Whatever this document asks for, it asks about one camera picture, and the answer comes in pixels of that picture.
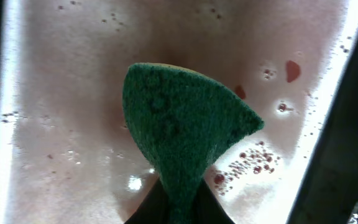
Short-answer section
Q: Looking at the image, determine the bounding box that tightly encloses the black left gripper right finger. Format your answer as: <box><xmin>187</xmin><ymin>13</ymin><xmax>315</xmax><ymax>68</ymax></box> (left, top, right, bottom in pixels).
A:
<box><xmin>194</xmin><ymin>179</ymin><xmax>234</xmax><ymax>224</ymax></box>

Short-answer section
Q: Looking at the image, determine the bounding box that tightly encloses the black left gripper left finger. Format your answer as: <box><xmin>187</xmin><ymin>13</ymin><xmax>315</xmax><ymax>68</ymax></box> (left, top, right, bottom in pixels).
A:
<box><xmin>124</xmin><ymin>179</ymin><xmax>169</xmax><ymax>224</ymax></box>

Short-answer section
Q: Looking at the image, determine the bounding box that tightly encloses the green yellow sponge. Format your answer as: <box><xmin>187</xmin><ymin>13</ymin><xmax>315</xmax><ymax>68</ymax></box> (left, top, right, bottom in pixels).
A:
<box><xmin>122</xmin><ymin>63</ymin><xmax>264</xmax><ymax>223</ymax></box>

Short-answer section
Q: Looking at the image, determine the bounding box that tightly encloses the black rectangular water tray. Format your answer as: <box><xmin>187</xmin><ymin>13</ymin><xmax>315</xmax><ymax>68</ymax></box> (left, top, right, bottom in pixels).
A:
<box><xmin>0</xmin><ymin>0</ymin><xmax>358</xmax><ymax>223</ymax></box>

